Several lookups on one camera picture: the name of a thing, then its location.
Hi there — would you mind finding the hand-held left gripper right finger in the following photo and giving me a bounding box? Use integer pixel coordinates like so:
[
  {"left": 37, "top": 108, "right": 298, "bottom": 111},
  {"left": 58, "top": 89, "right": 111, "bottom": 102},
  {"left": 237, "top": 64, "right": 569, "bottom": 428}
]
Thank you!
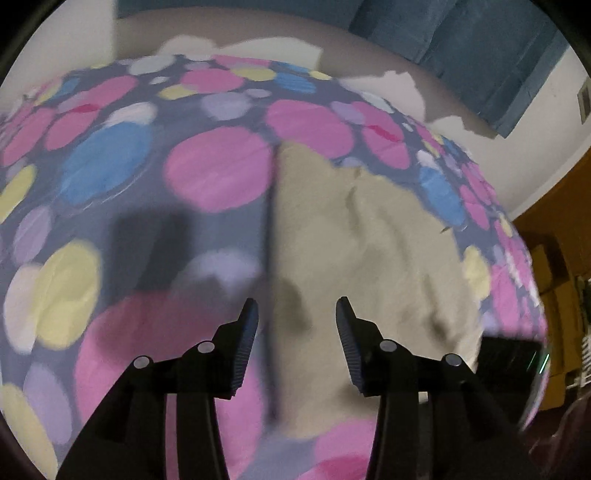
[{"left": 335, "top": 296, "right": 544, "bottom": 480}]

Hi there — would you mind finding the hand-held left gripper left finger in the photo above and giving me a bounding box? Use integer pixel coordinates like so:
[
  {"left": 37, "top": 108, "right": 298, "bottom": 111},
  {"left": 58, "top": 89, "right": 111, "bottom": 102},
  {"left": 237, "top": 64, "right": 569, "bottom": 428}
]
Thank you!
[{"left": 55, "top": 298, "right": 260, "bottom": 480}]

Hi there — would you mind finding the beige embroidered sweater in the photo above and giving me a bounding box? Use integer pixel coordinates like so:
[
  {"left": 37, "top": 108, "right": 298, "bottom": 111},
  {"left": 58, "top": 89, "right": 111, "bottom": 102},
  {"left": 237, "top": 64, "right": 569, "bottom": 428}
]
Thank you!
[{"left": 270, "top": 140, "right": 486, "bottom": 440}]

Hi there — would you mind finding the wooden cabinet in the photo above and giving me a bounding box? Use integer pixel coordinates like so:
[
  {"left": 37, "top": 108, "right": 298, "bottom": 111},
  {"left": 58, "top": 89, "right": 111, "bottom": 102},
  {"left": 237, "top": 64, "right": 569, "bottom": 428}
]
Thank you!
[{"left": 512, "top": 171, "right": 591, "bottom": 412}]

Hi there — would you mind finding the dotted printed blanket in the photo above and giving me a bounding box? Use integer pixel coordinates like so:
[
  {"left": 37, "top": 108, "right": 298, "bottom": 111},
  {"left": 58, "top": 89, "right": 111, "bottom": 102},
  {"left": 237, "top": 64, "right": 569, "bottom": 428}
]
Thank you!
[{"left": 0, "top": 53, "right": 551, "bottom": 480}]

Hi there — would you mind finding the blue curtain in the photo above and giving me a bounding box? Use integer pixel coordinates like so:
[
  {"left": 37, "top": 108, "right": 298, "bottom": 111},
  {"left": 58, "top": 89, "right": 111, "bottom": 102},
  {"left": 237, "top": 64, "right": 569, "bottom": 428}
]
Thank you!
[
  {"left": 348, "top": 0, "right": 462, "bottom": 65},
  {"left": 418, "top": 0, "right": 571, "bottom": 138}
]

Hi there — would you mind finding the grey wall socket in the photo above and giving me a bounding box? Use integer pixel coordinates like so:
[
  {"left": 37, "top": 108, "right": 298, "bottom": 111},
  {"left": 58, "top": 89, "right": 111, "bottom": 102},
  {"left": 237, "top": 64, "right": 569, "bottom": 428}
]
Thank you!
[{"left": 577, "top": 78, "right": 591, "bottom": 123}]

